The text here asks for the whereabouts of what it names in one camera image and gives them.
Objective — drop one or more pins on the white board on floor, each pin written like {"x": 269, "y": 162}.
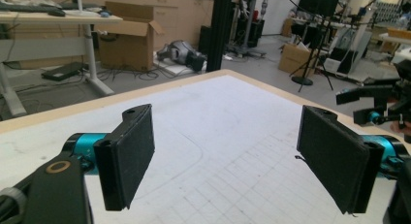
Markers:
{"x": 174, "y": 69}

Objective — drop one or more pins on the black monitor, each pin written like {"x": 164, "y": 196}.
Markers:
{"x": 318, "y": 2}

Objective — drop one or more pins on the large open cardboard box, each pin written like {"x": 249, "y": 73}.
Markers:
{"x": 129, "y": 46}

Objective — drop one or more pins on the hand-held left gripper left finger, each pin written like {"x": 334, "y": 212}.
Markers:
{"x": 126, "y": 162}

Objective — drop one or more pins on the black flat device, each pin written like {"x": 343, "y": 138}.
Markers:
{"x": 63, "y": 71}

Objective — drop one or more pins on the black keyboard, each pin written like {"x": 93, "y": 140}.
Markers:
{"x": 29, "y": 8}

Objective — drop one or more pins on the black metal frame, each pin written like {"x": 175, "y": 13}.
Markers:
{"x": 219, "y": 30}

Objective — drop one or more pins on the white desk frame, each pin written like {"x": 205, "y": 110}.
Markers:
{"x": 90, "y": 56}

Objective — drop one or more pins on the white grid mat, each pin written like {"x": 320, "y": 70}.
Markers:
{"x": 210, "y": 136}

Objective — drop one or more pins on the grey rounded device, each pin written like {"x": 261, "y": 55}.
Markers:
{"x": 181, "y": 52}

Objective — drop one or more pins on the small cardboard box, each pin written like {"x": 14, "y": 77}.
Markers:
{"x": 295, "y": 60}

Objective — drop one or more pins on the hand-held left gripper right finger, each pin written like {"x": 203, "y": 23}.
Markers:
{"x": 336, "y": 159}

